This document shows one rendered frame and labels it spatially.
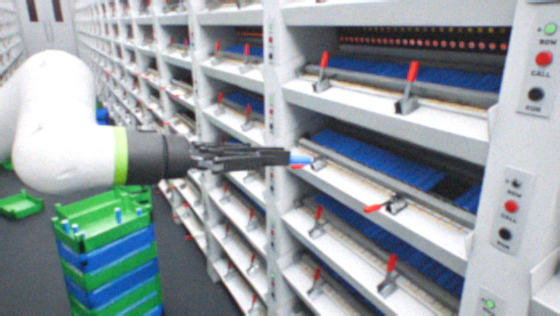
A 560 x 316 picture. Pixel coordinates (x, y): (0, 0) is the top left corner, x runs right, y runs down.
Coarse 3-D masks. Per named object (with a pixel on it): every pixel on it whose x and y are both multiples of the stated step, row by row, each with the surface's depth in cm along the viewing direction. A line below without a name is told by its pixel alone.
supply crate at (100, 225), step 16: (112, 208) 165; (128, 208) 169; (144, 208) 160; (80, 224) 155; (96, 224) 157; (112, 224) 157; (128, 224) 150; (144, 224) 156; (64, 240) 143; (80, 240) 136; (96, 240) 140; (112, 240) 146
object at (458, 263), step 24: (312, 120) 113; (288, 144) 111; (288, 168) 111; (336, 168) 96; (432, 168) 84; (336, 192) 91; (360, 192) 85; (384, 192) 82; (432, 192) 77; (384, 216) 77; (408, 216) 74; (432, 216) 72; (408, 240) 73; (432, 240) 67; (456, 240) 65; (456, 264) 64
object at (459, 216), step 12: (300, 144) 109; (312, 144) 105; (336, 156) 96; (348, 168) 92; (360, 168) 88; (372, 180) 85; (384, 180) 82; (396, 192) 80; (408, 192) 76; (420, 192) 75; (420, 204) 74; (432, 204) 71; (444, 204) 70; (444, 216) 70; (456, 216) 67; (468, 216) 66; (468, 228) 66
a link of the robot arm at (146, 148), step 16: (128, 128) 59; (144, 128) 60; (128, 144) 56; (144, 144) 57; (160, 144) 59; (128, 160) 56; (144, 160) 57; (160, 160) 58; (128, 176) 57; (144, 176) 58; (160, 176) 59
